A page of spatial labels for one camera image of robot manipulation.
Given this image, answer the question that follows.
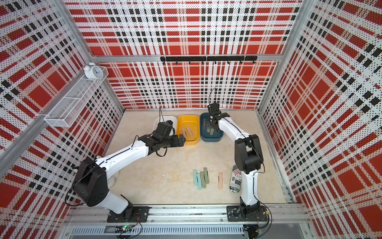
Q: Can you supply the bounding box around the printed pencil case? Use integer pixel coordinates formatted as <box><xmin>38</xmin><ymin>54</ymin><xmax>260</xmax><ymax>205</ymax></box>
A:
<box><xmin>229</xmin><ymin>165</ymin><xmax>242</xmax><ymax>193</ymax></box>

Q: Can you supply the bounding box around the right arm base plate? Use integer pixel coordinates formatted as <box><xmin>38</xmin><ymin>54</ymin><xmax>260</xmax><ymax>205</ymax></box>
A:
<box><xmin>226</xmin><ymin>205</ymin><xmax>268</xmax><ymax>223</ymax></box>

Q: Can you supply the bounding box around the white alarm clock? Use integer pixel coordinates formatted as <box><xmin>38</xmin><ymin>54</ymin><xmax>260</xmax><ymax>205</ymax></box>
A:
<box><xmin>84</xmin><ymin>62</ymin><xmax>104</xmax><ymax>80</ymax></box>

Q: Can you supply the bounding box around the pink knife top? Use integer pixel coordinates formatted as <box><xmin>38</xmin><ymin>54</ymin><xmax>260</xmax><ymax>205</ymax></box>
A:
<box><xmin>182</xmin><ymin>128</ymin><xmax>187</xmax><ymax>139</ymax></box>

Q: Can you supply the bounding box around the mint knife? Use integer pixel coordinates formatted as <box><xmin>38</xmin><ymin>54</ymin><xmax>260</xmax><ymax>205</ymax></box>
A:
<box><xmin>193</xmin><ymin>169</ymin><xmax>198</xmax><ymax>186</ymax></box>
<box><xmin>197</xmin><ymin>173</ymin><xmax>203</xmax><ymax>191</ymax></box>

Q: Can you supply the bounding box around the yellow storage box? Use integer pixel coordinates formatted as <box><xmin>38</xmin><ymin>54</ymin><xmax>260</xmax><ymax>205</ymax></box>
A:
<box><xmin>176</xmin><ymin>115</ymin><xmax>200</xmax><ymax>146</ymax></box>

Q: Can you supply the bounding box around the dark teal storage box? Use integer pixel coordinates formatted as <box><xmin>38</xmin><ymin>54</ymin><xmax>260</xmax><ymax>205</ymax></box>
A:
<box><xmin>200</xmin><ymin>113</ymin><xmax>224</xmax><ymax>142</ymax></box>

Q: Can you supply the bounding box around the black hook rail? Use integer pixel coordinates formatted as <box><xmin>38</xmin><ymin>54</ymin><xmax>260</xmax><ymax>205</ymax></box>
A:
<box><xmin>160</xmin><ymin>55</ymin><xmax>258</xmax><ymax>63</ymax></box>

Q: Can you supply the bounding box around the white wire mesh shelf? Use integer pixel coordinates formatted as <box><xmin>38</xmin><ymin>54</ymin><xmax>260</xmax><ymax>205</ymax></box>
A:
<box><xmin>44</xmin><ymin>66</ymin><xmax>108</xmax><ymax>127</ymax></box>

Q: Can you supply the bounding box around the white storage box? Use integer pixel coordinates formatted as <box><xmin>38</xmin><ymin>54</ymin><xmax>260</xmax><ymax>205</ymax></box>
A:
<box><xmin>153</xmin><ymin>116</ymin><xmax>178</xmax><ymax>135</ymax></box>

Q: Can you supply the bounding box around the green circuit board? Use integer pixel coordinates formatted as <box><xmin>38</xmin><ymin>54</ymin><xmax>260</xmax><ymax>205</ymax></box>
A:
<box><xmin>115</xmin><ymin>225</ymin><xmax>131</xmax><ymax>234</ymax></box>

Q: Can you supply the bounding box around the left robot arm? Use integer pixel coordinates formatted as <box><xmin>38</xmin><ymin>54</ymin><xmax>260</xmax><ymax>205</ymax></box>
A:
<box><xmin>72</xmin><ymin>120</ymin><xmax>186</xmax><ymax>218</ymax></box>

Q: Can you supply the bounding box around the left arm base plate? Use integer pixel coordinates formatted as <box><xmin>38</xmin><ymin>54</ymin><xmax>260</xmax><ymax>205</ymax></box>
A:
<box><xmin>106</xmin><ymin>206</ymin><xmax>151</xmax><ymax>223</ymax></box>

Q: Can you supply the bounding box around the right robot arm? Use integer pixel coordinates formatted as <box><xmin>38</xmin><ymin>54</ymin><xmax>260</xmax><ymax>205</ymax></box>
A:
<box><xmin>208</xmin><ymin>102</ymin><xmax>264</xmax><ymax>217</ymax></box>

